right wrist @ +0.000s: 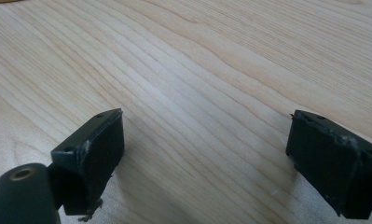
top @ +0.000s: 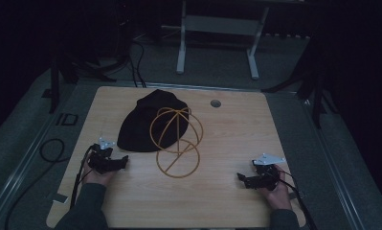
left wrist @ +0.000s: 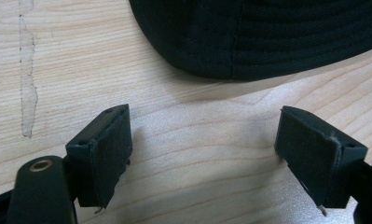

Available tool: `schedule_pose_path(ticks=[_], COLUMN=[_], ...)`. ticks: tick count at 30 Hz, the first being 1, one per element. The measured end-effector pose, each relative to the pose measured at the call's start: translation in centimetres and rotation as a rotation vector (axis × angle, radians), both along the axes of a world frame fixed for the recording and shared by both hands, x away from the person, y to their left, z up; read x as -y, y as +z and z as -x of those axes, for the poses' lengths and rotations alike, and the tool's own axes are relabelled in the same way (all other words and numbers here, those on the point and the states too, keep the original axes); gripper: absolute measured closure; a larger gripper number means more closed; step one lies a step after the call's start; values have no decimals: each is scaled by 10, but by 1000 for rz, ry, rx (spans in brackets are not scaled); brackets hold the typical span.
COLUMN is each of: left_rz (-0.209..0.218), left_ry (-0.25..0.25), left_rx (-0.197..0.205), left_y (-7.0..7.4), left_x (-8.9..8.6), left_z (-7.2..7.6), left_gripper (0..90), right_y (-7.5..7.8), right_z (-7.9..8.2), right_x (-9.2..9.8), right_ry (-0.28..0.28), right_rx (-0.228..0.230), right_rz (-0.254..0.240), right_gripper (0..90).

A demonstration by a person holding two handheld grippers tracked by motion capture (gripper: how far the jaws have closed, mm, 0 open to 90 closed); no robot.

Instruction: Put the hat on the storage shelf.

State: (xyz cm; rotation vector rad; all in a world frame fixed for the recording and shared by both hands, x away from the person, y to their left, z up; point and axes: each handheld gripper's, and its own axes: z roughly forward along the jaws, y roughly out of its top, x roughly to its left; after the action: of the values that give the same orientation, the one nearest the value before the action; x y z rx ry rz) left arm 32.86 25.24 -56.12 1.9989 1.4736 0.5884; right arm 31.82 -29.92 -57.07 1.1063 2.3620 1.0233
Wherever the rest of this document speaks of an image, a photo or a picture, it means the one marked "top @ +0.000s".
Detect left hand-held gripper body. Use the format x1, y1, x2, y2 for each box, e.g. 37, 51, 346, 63
87, 137, 120, 175

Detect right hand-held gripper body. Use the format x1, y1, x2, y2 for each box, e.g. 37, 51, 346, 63
251, 152, 287, 192

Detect person's left hand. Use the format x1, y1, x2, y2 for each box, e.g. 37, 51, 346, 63
81, 159, 117, 187

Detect person's right hand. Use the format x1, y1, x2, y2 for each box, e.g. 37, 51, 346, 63
260, 164, 294, 212

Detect black knit hat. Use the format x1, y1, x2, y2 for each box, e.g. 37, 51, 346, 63
116, 88, 191, 153

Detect black tripod stand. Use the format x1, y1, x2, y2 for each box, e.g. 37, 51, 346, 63
260, 39, 338, 130
48, 56, 118, 115

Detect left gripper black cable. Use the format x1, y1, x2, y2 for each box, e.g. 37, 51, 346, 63
69, 144, 97, 210

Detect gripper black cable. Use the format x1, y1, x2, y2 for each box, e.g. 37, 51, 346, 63
69, 144, 97, 210
274, 169, 319, 230

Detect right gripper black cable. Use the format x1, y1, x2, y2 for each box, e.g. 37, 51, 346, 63
274, 169, 319, 230

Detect yellow wire hat frame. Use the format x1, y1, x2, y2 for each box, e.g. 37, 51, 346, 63
149, 106, 205, 179

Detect black floor cable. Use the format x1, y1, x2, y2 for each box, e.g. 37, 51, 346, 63
4, 137, 67, 230

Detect black hanging cables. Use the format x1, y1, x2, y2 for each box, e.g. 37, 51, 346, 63
126, 39, 148, 89

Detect white metal desk frame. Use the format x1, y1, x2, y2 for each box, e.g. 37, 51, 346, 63
161, 0, 309, 81

